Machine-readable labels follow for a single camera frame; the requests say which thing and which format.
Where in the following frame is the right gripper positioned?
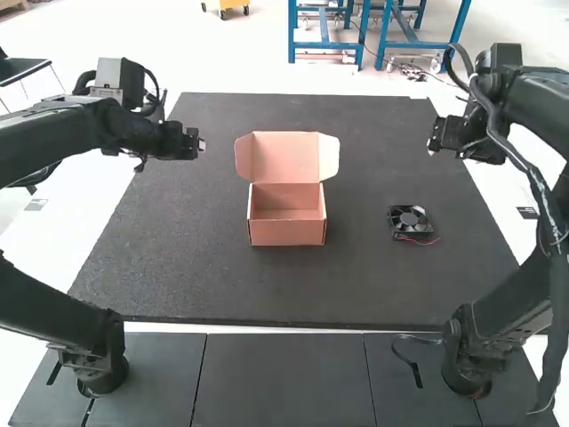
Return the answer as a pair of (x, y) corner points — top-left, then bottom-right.
(427, 114), (472, 157)

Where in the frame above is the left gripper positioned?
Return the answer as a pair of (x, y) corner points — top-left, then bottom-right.
(164, 118), (209, 162)

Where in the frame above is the cardboard box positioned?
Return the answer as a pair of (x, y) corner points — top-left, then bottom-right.
(233, 130), (341, 247)

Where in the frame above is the black square fan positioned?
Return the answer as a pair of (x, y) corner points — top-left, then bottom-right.
(386, 204), (442, 247)

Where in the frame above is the black mat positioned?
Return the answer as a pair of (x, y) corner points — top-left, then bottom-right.
(68, 92), (521, 333)

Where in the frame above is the yellow wheeled cart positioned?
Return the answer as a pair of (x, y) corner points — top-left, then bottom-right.
(200, 0), (251, 21)

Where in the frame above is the dark base panel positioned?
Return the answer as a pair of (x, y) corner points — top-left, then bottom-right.
(363, 332), (562, 427)
(190, 332), (377, 427)
(8, 331), (208, 427)

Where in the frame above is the blue frame workbench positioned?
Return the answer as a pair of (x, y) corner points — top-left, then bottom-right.
(287, 0), (366, 72)
(374, 0), (472, 72)

